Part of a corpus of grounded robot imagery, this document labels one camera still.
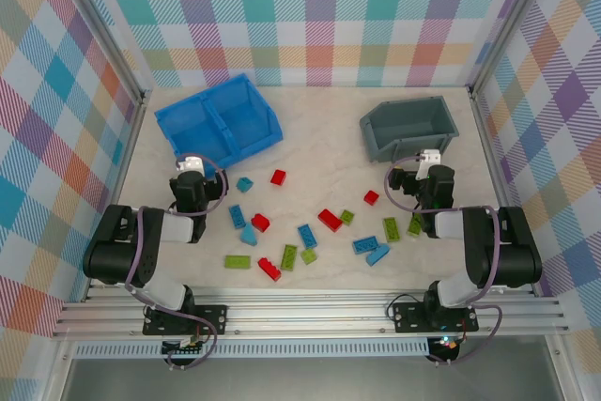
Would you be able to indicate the small teal lego brick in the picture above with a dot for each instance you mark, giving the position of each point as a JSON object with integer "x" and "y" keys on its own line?
{"x": 244, "y": 184}

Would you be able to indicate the blue two-by-four lego brick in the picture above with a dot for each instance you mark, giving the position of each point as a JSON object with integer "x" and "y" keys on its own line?
{"x": 237, "y": 216}
{"x": 307, "y": 236}
{"x": 365, "y": 245}

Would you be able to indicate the small red lego brick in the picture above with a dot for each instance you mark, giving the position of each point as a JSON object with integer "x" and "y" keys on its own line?
{"x": 278, "y": 177}
{"x": 371, "y": 197}

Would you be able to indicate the green two-by-four lego brick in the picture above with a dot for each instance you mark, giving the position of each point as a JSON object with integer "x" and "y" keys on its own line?
{"x": 391, "y": 229}
{"x": 415, "y": 225}
{"x": 237, "y": 261}
{"x": 288, "y": 257}

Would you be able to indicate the chunky red lego brick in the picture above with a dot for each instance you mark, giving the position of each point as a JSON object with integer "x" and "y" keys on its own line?
{"x": 260, "y": 221}

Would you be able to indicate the grey plastic bin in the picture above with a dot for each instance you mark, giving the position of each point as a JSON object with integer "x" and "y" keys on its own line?
{"x": 413, "y": 119}

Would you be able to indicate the blue two-compartment plastic bin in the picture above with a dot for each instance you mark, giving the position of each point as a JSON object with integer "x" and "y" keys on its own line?
{"x": 188, "y": 124}

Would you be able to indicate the small green lego brick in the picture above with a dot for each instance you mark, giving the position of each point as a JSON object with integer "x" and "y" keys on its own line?
{"x": 347, "y": 217}
{"x": 308, "y": 256}

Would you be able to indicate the red two-by-four lego brick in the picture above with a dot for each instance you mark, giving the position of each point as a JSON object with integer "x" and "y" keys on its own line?
{"x": 330, "y": 220}

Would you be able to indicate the long red lego brick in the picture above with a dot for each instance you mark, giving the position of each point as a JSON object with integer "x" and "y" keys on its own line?
{"x": 269, "y": 268}

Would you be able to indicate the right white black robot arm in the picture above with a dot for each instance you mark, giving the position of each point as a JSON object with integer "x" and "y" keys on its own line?
{"x": 512, "y": 255}

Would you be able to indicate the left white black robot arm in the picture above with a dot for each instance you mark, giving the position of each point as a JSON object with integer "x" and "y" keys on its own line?
{"x": 117, "y": 251}

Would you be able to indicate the small lit controller board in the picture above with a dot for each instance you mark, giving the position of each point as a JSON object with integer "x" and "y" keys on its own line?
{"x": 446, "y": 343}

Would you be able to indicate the green circuit board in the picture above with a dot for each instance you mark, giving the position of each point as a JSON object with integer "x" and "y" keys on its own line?
{"x": 185, "y": 349}

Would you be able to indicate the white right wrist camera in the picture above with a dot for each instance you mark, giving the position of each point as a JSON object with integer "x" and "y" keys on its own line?
{"x": 431, "y": 159}

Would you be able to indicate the aluminium side rail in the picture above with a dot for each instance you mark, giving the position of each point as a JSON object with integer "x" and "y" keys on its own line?
{"x": 132, "y": 128}
{"x": 487, "y": 138}

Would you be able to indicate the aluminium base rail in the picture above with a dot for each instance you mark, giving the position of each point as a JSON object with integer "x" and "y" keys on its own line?
{"x": 305, "y": 312}

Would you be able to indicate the aluminium frame post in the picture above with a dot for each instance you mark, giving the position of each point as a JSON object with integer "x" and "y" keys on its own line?
{"x": 509, "y": 20}
{"x": 108, "y": 20}

